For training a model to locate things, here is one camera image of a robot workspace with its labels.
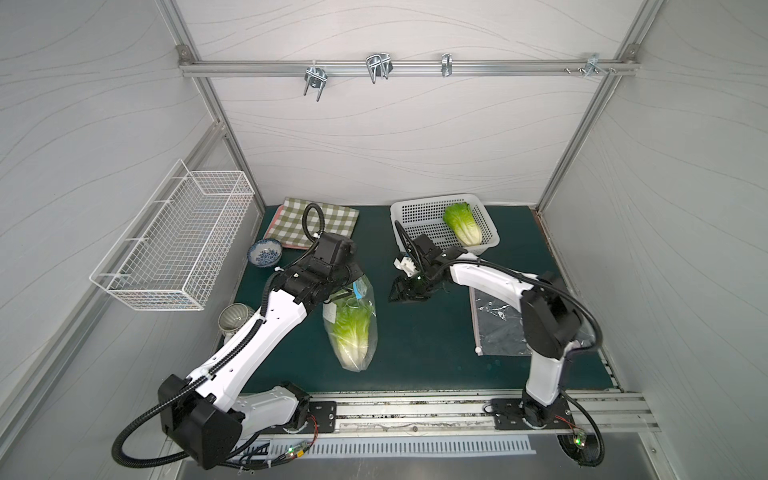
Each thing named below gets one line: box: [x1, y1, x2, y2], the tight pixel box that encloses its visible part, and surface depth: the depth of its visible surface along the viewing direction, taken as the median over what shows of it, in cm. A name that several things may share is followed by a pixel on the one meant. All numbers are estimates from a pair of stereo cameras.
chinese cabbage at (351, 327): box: [332, 302, 373, 349], surface depth 78 cm
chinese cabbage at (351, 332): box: [331, 300, 374, 371], surface depth 78 cm
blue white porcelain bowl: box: [247, 238, 283, 268], surface depth 106 cm
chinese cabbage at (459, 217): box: [443, 202, 483, 247], surface depth 107 cm
